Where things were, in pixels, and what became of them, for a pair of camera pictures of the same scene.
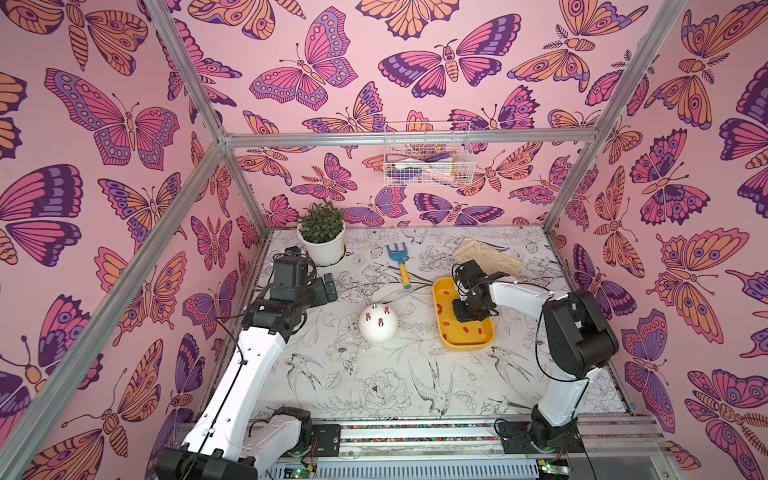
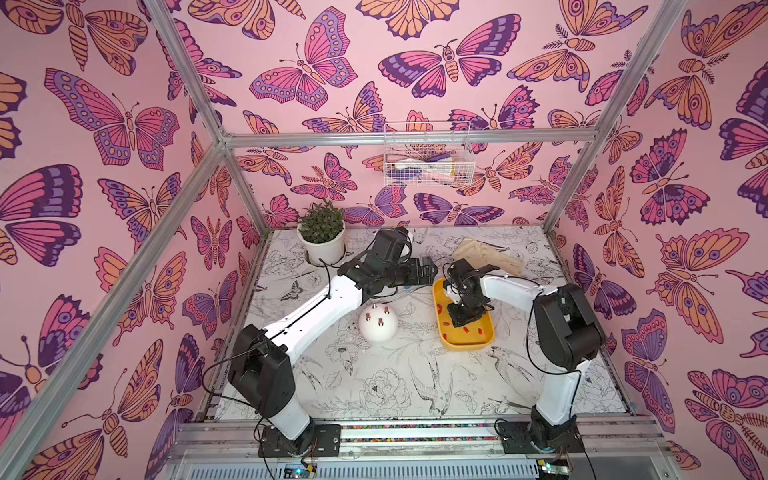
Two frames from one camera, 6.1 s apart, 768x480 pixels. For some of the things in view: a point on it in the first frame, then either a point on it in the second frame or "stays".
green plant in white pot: [322, 231] stays
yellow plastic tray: [455, 335] stays
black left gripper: [320, 295] -> [426, 278]
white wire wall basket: [428, 154] stays
